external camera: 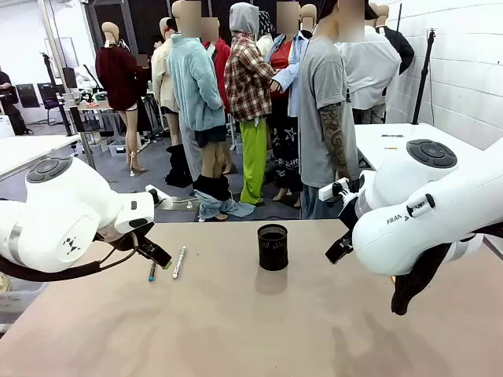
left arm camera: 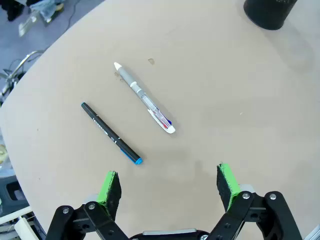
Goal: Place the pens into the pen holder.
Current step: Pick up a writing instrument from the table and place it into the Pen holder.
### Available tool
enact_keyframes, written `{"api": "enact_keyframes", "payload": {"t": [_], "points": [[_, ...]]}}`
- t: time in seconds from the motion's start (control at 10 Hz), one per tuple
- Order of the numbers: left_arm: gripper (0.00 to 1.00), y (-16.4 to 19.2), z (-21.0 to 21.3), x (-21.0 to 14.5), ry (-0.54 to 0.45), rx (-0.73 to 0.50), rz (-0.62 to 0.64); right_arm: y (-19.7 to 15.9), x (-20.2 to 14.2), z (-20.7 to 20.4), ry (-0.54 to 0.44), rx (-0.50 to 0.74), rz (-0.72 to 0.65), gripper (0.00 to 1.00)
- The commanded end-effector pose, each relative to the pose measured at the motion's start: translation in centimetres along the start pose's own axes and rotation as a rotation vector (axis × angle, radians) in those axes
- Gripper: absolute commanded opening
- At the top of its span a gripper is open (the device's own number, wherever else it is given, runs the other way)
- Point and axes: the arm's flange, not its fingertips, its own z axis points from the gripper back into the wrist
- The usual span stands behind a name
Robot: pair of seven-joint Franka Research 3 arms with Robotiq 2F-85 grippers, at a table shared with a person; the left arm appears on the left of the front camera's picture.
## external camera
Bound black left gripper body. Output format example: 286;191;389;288
94;221;158;254

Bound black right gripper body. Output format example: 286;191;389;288
336;191;361;237

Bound tattooed right forearm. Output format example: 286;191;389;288
318;102;353;182

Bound black mesh pen holder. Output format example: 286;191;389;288
257;224;290;273

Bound large white table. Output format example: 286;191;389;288
353;123;503;174

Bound grey floor crate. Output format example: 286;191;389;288
107;138;131;158

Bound person in grey T-shirt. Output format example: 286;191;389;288
297;0;362;221

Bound clear plastic storage bin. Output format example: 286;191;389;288
0;273;49;314

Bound white table with grey legs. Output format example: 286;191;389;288
0;134;97;178

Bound mannequin in white shirt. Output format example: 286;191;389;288
336;0;402;125

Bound black office chair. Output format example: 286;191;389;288
36;82;67;126

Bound black tripod stand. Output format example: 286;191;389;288
411;28;439;126

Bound mannequin in blue open shirt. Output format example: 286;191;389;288
266;0;312;208

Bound mannequin in maroon sweater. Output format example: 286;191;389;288
94;20;152;177

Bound mannequin in light blue fleece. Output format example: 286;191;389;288
166;0;255;221

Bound mannequin in cream jacket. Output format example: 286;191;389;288
150;16;182;147

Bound mannequin in plaid shirt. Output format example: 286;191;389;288
223;2;277;207

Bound mannequin in black jacket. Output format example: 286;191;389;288
374;3;416;76

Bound person in black clothes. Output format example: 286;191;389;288
0;69;31;135

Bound mannequin in red jacket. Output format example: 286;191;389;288
201;16;233;115

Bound bare beige mannequin head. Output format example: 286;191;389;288
299;3;318;39

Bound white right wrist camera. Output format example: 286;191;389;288
318;177;352;203

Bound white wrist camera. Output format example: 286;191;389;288
145;187;172;206
318;177;352;203

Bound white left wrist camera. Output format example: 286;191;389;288
145;187;172;206

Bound metal floor base plate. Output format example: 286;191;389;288
154;196;202;213

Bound black right arm cable sleeve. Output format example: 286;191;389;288
390;233;485;317

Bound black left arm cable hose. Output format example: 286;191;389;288
0;231;141;284

